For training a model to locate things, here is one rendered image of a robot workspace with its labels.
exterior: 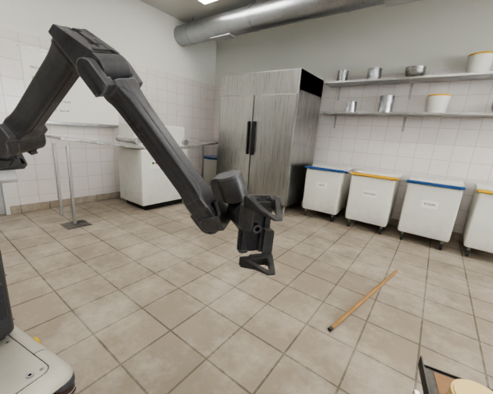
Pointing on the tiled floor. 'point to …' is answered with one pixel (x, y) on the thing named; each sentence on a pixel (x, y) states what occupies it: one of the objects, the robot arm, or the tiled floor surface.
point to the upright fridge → (270, 130)
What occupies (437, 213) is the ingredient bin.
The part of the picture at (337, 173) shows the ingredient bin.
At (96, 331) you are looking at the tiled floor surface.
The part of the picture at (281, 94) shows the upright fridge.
